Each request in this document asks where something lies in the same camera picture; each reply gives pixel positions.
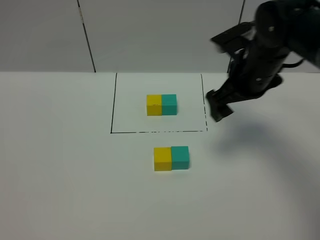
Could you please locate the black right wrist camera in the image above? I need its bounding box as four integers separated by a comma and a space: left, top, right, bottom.
210, 22, 255, 56

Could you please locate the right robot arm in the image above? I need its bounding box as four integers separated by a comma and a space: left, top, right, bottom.
206, 0, 320, 122

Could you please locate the template teal cube block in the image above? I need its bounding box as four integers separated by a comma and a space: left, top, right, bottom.
161, 94, 178, 116

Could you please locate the template yellow cube block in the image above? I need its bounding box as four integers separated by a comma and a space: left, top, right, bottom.
146, 94, 162, 116

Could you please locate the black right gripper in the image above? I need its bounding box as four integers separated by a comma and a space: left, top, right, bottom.
205, 0, 295, 123

